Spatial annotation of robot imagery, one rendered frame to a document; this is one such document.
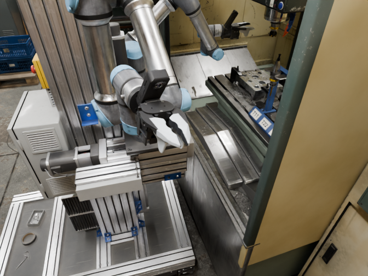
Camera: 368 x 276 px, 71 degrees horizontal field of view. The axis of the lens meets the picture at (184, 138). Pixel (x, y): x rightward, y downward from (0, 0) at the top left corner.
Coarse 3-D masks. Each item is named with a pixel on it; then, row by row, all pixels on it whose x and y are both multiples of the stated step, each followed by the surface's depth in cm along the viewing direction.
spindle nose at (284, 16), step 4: (268, 8) 160; (264, 12) 165; (268, 12) 161; (272, 12) 159; (276, 12) 158; (264, 16) 166; (268, 16) 162; (272, 16) 161; (276, 16) 160; (280, 16) 159; (284, 16) 159; (288, 16) 161; (268, 20) 163; (272, 20) 162; (276, 20) 161; (280, 20) 161; (284, 20) 161
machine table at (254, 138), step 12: (216, 84) 210; (228, 84) 210; (216, 96) 207; (228, 96) 195; (276, 96) 195; (228, 108) 190; (240, 108) 182; (276, 108) 182; (240, 120) 176; (252, 120) 171; (252, 132) 166; (264, 132) 162; (264, 144) 157
